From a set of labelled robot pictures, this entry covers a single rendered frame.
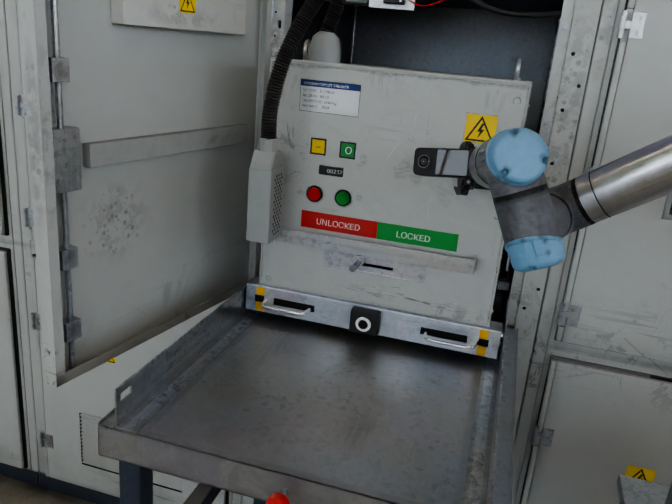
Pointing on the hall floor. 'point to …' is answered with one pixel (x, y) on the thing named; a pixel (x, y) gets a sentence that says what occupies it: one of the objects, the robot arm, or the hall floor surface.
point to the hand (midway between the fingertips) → (454, 172)
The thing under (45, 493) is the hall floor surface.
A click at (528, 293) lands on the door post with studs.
